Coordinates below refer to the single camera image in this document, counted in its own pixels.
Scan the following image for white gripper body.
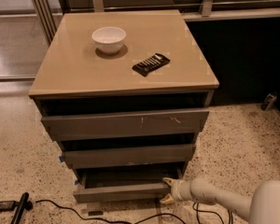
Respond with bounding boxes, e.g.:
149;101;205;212
171;179;193;202

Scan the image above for grey bottom drawer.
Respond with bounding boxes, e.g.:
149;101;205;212
73;163;182;203

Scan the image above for grey drawer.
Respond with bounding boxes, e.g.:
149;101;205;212
73;163;182;203
41;109;209;141
63;144;195;169

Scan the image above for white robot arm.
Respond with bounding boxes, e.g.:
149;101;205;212
161;177;280;224

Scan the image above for grey middle drawer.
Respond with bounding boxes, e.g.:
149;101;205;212
63;144;195;169

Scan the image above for beige top drawer cabinet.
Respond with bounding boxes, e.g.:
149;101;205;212
28;9;219;185

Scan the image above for grey top drawer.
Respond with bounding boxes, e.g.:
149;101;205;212
41;109;209;141

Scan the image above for small black floor block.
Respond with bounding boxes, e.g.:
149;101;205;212
88;211;104;217

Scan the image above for black remote control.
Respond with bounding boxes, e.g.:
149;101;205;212
132;53;170;77

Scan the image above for black stick device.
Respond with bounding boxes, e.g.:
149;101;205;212
10;192;34;224

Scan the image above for white ceramic bowl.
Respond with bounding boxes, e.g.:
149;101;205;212
91;27;126;55

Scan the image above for black power adapter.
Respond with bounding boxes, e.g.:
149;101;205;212
0;201;18;212

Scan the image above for looped black cable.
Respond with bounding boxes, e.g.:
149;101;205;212
191;202;233;224

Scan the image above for small grey wall device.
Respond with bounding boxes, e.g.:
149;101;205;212
260;93;277;111

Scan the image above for black floor cable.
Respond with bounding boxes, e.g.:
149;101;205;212
35;199;187;224

